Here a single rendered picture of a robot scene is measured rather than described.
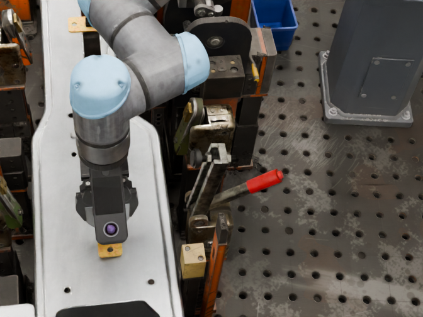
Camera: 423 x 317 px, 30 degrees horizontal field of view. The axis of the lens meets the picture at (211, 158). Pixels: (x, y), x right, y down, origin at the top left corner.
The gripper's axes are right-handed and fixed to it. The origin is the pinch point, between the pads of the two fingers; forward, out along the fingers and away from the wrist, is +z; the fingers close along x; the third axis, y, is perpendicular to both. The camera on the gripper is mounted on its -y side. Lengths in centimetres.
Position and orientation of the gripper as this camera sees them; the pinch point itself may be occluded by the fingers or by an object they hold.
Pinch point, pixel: (108, 228)
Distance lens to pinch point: 127.4
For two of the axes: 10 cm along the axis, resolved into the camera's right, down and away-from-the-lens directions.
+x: -9.9, 0.8, -1.5
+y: -1.5, -8.2, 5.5
